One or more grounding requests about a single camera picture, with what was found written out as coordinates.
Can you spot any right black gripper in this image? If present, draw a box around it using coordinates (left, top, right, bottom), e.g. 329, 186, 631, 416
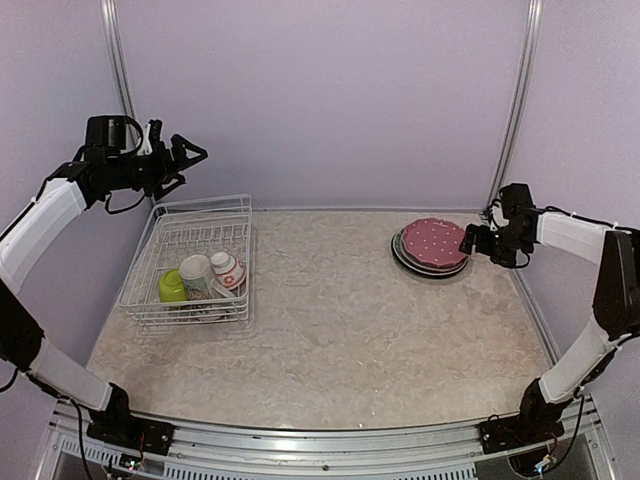
461, 223, 532, 269

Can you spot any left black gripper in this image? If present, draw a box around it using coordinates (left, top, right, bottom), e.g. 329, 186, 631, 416
107, 133, 207, 199

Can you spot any pink polka dot dish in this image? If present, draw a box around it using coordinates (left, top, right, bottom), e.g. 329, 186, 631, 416
400, 217, 468, 273

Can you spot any light teal plate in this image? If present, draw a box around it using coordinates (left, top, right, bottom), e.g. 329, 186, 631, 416
395, 227, 466, 274

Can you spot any red floral plate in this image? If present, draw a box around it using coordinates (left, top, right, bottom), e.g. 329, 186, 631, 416
392, 229, 467, 277

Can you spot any black striped plate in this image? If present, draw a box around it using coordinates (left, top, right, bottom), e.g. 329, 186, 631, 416
390, 232, 469, 280

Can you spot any white patterned mug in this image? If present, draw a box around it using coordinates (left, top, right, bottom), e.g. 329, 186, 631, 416
178, 254, 236, 301

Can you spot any red white patterned bowl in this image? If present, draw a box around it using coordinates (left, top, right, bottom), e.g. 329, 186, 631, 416
210, 251, 246, 290

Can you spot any green cup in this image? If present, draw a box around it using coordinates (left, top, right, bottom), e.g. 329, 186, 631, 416
158, 268, 188, 303

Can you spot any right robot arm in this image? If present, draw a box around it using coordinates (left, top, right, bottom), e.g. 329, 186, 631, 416
460, 206, 639, 449

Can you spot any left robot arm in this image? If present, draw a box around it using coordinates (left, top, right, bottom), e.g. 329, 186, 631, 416
1, 121, 208, 445

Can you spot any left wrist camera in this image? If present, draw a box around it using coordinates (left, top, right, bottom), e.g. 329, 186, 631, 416
85, 115, 163, 156

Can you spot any white wire dish rack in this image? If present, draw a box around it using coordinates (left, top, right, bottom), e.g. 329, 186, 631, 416
118, 194, 252, 331

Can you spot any right aluminium corner post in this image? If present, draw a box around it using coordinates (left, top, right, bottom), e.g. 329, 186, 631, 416
488, 0, 543, 200

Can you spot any aluminium corner post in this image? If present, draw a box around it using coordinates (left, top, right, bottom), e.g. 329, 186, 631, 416
488, 0, 543, 200
100, 0, 136, 118

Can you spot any left aluminium corner post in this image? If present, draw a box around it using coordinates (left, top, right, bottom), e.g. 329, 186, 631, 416
100, 0, 136, 118

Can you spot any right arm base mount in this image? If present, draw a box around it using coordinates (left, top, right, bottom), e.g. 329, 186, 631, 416
476, 415, 565, 455

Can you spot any aluminium front rail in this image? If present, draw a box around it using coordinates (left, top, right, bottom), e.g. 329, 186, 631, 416
34, 399, 621, 479

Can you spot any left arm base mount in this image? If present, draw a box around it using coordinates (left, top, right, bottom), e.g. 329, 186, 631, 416
87, 417, 175, 456

